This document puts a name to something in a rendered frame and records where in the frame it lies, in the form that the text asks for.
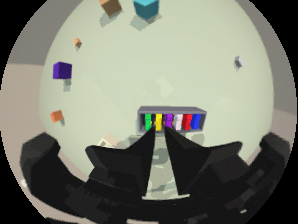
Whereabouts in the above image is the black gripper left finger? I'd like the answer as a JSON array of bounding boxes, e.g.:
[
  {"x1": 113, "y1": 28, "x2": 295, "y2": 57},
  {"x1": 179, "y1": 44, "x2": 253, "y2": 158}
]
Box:
[{"x1": 85, "y1": 125, "x2": 156, "y2": 197}]

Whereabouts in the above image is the tan cube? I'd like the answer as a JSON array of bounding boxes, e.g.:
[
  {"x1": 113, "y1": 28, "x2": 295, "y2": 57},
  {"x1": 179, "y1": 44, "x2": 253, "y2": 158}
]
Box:
[{"x1": 98, "y1": 0, "x2": 122, "y2": 16}]

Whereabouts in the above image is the white square tray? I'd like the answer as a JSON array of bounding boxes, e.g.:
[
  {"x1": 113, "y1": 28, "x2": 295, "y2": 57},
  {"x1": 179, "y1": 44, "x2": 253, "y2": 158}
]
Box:
[{"x1": 97, "y1": 132, "x2": 128, "y2": 149}]

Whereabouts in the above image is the purple cube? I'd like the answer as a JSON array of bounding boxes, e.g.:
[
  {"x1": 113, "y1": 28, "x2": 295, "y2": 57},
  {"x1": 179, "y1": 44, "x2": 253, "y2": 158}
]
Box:
[{"x1": 52, "y1": 61, "x2": 72, "y2": 80}]

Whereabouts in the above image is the orange cube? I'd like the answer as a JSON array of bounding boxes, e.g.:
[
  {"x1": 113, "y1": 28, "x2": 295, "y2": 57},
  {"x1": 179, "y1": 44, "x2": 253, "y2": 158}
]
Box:
[{"x1": 51, "y1": 111, "x2": 64, "y2": 123}]

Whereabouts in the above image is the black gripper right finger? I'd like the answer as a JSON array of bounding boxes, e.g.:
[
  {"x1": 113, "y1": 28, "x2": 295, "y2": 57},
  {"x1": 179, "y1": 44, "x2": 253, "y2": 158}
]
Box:
[{"x1": 165, "y1": 127, "x2": 242, "y2": 196}]

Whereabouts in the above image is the teal cube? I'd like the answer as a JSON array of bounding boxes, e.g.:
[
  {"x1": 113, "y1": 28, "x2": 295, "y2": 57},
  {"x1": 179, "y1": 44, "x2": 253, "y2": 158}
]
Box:
[{"x1": 132, "y1": 0, "x2": 160, "y2": 19}]

